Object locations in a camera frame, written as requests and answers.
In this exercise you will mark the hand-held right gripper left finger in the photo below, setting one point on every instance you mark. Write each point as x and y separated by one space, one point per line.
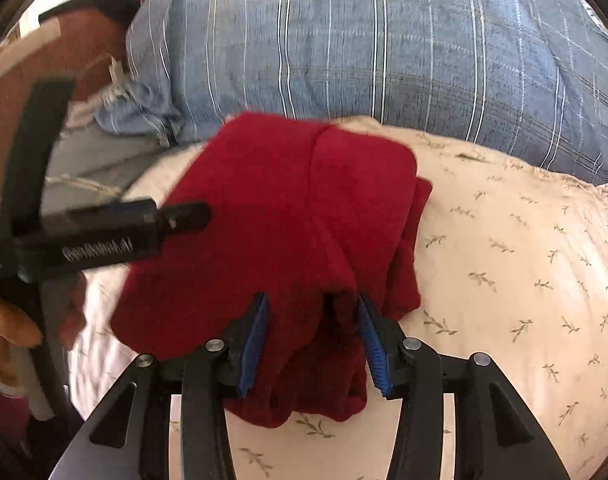
251 355

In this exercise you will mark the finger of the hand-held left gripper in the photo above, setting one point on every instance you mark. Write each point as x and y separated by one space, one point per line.
183 217

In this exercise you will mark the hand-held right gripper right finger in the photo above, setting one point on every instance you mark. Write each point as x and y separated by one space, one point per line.
376 350

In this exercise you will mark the red knit garment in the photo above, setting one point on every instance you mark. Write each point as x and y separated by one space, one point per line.
264 200

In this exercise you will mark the person's left forearm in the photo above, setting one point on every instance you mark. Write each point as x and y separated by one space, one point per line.
3 410

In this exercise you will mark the person's left hand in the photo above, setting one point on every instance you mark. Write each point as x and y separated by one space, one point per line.
8 325

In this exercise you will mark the grey striped bed sheet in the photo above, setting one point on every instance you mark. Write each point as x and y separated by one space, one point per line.
98 160

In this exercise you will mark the cream leaf-print pillow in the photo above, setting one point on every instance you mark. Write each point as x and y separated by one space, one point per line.
509 285

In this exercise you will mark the white charger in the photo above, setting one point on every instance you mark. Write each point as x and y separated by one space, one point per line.
116 71

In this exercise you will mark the brown headboard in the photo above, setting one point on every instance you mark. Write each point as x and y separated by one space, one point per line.
83 45

